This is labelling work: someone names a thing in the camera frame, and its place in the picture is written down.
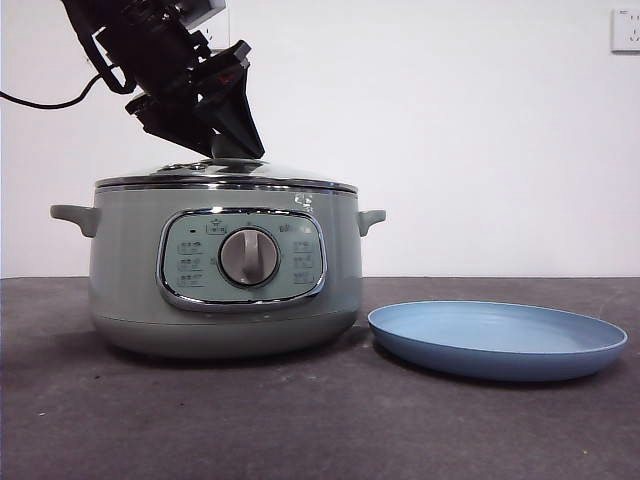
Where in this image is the white wall socket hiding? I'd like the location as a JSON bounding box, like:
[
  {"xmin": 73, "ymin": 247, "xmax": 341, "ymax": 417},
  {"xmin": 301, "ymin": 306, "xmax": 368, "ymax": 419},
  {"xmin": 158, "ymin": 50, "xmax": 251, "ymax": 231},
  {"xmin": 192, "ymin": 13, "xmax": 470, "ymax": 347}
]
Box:
[
  {"xmin": 198, "ymin": 23, "xmax": 231, "ymax": 51},
  {"xmin": 611, "ymin": 8, "xmax": 640, "ymax": 53}
]

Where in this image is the blue round plate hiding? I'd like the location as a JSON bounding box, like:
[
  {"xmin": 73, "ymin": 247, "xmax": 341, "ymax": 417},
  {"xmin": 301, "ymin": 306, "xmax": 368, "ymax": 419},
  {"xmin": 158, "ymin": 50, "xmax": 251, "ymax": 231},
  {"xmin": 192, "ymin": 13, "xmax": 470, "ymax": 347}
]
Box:
[{"xmin": 367, "ymin": 299, "xmax": 628, "ymax": 384}]

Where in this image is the black cable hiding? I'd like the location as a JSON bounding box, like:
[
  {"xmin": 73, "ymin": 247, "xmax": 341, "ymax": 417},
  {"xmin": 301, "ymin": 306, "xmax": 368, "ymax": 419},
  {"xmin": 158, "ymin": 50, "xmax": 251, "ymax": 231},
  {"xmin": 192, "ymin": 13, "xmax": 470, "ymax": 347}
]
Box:
[{"xmin": 0, "ymin": 29, "xmax": 136, "ymax": 109}]

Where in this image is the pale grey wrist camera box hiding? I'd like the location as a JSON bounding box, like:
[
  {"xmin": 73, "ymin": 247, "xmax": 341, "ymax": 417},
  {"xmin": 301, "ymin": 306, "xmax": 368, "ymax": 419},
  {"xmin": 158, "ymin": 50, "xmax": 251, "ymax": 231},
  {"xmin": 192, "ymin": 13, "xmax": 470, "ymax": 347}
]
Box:
[{"xmin": 184, "ymin": 0, "xmax": 227, "ymax": 29}]

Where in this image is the glass lid with green knob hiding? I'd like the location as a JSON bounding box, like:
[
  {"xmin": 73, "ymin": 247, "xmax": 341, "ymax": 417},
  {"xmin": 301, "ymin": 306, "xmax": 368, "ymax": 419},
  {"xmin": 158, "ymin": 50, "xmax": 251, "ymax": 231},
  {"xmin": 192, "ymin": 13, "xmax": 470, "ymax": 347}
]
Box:
[{"xmin": 94, "ymin": 130, "xmax": 359, "ymax": 195}]

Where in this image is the pale green electric steamer pot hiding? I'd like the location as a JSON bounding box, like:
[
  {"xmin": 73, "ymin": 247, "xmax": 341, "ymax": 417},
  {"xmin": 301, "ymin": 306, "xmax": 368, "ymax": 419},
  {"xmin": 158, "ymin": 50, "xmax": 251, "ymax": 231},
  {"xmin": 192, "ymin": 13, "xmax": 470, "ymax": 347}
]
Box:
[{"xmin": 49, "ymin": 187, "xmax": 387, "ymax": 359}]

